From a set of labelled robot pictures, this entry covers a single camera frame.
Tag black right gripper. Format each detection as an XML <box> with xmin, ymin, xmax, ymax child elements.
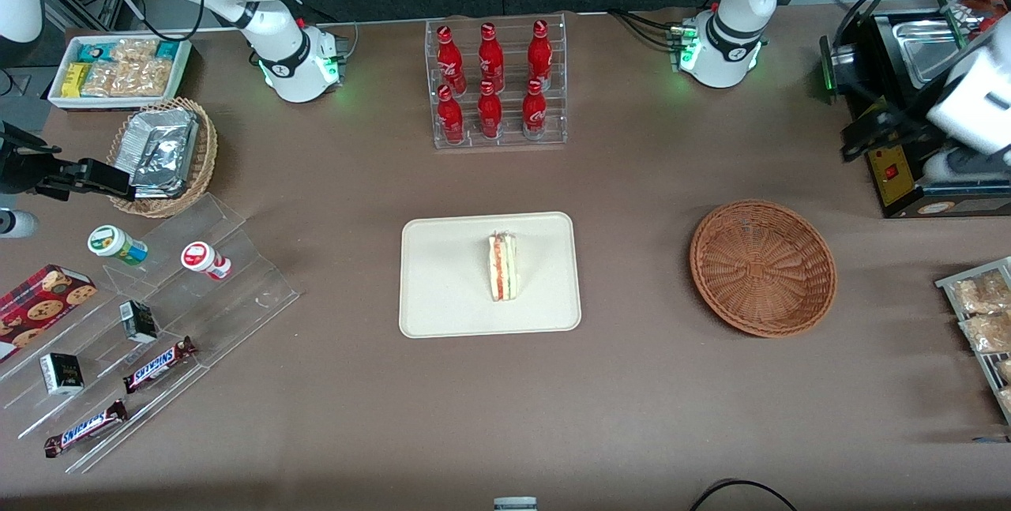
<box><xmin>0</xmin><ymin>122</ymin><xmax>137</xmax><ymax>203</ymax></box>

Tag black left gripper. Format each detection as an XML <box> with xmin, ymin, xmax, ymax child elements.
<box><xmin>839</xmin><ymin>96</ymin><xmax>938</xmax><ymax>165</ymax></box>

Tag triangle sandwich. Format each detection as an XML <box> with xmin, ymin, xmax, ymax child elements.
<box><xmin>487</xmin><ymin>231</ymin><xmax>519</xmax><ymax>303</ymax></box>

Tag white rectangular snack tray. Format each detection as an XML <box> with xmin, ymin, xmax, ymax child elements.
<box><xmin>47</xmin><ymin>35</ymin><xmax>193</xmax><ymax>111</ymax></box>

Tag light tan wicker basket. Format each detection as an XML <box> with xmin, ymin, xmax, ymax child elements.
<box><xmin>107</xmin><ymin>97</ymin><xmax>219</xmax><ymax>219</ymax></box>

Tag brown round wicker basket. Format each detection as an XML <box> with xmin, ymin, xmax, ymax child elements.
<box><xmin>690</xmin><ymin>200</ymin><xmax>838</xmax><ymax>338</ymax></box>

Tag grey metal snack tray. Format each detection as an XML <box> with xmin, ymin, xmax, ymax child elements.
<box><xmin>935</xmin><ymin>256</ymin><xmax>1011</xmax><ymax>426</ymax></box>

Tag cream plastic tray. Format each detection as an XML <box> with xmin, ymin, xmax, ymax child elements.
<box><xmin>399</xmin><ymin>212</ymin><xmax>582</xmax><ymax>339</ymax></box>

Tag green lid yogurt cup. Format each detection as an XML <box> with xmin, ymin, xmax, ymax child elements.
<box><xmin>87</xmin><ymin>225</ymin><xmax>149</xmax><ymax>267</ymax></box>

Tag silver foil packet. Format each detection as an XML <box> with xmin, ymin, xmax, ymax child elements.
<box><xmin>125</xmin><ymin>107</ymin><xmax>198</xmax><ymax>150</ymax></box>
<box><xmin>129</xmin><ymin>136</ymin><xmax>200</xmax><ymax>199</ymax></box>

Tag steel warmer pan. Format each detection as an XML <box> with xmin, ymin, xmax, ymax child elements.
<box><xmin>896</xmin><ymin>16</ymin><xmax>971</xmax><ymax>87</ymax></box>

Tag yellow snack bar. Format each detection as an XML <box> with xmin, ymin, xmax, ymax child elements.
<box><xmin>62</xmin><ymin>62</ymin><xmax>92</xmax><ymax>99</ymax></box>

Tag clear nut snack packet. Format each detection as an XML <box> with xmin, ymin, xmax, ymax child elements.
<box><xmin>111</xmin><ymin>38</ymin><xmax>160</xmax><ymax>64</ymax></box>
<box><xmin>112</xmin><ymin>58</ymin><xmax>174</xmax><ymax>98</ymax></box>
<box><xmin>81</xmin><ymin>61</ymin><xmax>119</xmax><ymax>98</ymax></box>

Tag black food warmer machine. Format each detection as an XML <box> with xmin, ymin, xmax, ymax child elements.
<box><xmin>819</xmin><ymin>0</ymin><xmax>1011</xmax><ymax>219</ymax></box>

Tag red plaid cookie box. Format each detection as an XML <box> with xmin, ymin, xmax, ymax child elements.
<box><xmin>0</xmin><ymin>264</ymin><xmax>99</xmax><ymax>365</ymax></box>

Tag red lid yogurt cup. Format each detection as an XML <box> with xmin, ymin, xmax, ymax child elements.
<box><xmin>181</xmin><ymin>241</ymin><xmax>233</xmax><ymax>281</ymax></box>

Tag small black drink carton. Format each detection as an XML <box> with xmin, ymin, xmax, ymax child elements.
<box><xmin>119</xmin><ymin>300</ymin><xmax>160</xmax><ymax>344</ymax></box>
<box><xmin>39</xmin><ymin>352</ymin><xmax>85</xmax><ymax>396</ymax></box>

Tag clear acrylic stepped display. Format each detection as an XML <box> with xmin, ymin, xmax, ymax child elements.
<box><xmin>0</xmin><ymin>194</ymin><xmax>302</xmax><ymax>475</ymax></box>

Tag brown Snickers bar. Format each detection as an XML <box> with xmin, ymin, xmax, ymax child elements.
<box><xmin>43</xmin><ymin>399</ymin><xmax>130</xmax><ymax>459</ymax></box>
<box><xmin>122</xmin><ymin>336</ymin><xmax>198</xmax><ymax>395</ymax></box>

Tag red cola bottle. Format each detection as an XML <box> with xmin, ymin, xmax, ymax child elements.
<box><xmin>522</xmin><ymin>79</ymin><xmax>548</xmax><ymax>140</ymax></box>
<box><xmin>437</xmin><ymin>85</ymin><xmax>465</xmax><ymax>145</ymax></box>
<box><xmin>437</xmin><ymin>25</ymin><xmax>468</xmax><ymax>95</ymax></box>
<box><xmin>478</xmin><ymin>23</ymin><xmax>506</xmax><ymax>93</ymax></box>
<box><xmin>477</xmin><ymin>81</ymin><xmax>504</xmax><ymax>140</ymax></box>
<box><xmin>528</xmin><ymin>20</ymin><xmax>554</xmax><ymax>92</ymax></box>

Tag clear acrylic bottle rack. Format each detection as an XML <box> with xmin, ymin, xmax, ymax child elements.
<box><xmin>425</xmin><ymin>12</ymin><xmax>568</xmax><ymax>150</ymax></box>

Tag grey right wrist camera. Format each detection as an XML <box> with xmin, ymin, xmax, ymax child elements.
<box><xmin>0</xmin><ymin>209</ymin><xmax>39</xmax><ymax>240</ymax></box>

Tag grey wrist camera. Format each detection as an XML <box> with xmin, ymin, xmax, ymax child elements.
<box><xmin>922</xmin><ymin>148</ymin><xmax>1011</xmax><ymax>185</ymax></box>
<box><xmin>0</xmin><ymin>209</ymin><xmax>39</xmax><ymax>240</ymax></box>

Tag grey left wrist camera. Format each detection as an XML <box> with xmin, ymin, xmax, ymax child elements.
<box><xmin>922</xmin><ymin>148</ymin><xmax>1011</xmax><ymax>185</ymax></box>

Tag black left arm hanging cable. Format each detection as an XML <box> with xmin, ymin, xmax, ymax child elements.
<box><xmin>814</xmin><ymin>0</ymin><xmax>980</xmax><ymax>113</ymax></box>

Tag black left arm base cables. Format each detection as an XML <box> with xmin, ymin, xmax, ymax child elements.
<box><xmin>607</xmin><ymin>9</ymin><xmax>688</xmax><ymax>51</ymax></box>

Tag black looped table cable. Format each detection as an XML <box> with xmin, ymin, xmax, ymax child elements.
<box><xmin>690</xmin><ymin>479</ymin><xmax>800</xmax><ymax>511</ymax></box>

